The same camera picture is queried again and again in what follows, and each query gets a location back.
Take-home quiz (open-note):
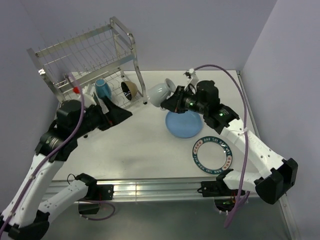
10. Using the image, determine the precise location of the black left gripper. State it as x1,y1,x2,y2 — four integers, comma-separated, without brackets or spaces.
72,95,132,138

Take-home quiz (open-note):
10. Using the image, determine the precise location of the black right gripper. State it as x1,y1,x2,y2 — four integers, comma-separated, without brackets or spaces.
160,85,207,115

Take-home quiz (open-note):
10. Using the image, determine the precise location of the light grey cup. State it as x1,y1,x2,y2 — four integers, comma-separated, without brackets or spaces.
147,78,176,108

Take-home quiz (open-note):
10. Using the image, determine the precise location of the white mug blue handle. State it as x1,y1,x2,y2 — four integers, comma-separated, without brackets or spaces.
94,78,112,99

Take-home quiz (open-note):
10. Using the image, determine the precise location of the light blue plate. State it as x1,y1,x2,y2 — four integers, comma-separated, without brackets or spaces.
165,111,204,139

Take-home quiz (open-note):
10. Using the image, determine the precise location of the black bowl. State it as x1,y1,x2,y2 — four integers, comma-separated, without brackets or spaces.
120,81,138,101

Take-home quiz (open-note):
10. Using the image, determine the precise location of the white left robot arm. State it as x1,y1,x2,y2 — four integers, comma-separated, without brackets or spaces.
0,97,132,240

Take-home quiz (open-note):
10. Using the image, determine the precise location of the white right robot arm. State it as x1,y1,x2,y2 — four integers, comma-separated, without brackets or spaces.
160,80,298,205

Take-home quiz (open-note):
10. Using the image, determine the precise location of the stainless steel dish rack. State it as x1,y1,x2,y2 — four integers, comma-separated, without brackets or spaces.
27,16,148,109

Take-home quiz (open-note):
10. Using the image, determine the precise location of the white plate green rim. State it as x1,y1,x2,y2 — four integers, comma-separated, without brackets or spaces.
192,136,233,175

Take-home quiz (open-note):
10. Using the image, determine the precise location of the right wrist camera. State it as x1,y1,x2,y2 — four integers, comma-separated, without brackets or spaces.
184,68,199,93

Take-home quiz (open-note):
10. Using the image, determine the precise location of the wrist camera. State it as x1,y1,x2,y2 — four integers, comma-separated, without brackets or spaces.
72,84,99,108
184,68,199,93

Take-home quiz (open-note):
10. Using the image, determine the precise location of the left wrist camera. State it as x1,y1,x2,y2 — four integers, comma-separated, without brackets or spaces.
72,84,99,108

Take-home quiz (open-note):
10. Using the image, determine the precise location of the aluminium mounting rail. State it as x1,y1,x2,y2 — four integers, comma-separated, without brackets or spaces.
44,176,266,204

